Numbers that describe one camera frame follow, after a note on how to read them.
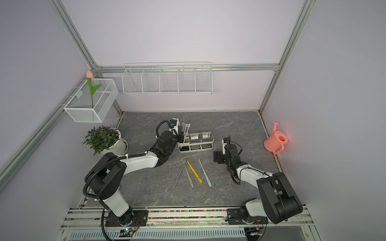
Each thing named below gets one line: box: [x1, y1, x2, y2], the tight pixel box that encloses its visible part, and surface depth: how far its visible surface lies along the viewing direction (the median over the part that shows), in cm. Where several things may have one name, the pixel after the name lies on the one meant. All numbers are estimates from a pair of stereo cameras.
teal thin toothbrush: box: [198, 158, 213, 188], surface depth 88 cm
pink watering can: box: [263, 122, 289, 155], surface depth 95 cm
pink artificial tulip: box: [86, 70, 103, 109], surface depth 87 cm
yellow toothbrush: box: [186, 161, 203, 184], surface depth 90 cm
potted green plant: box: [82, 125, 129, 157], surface depth 86 cm
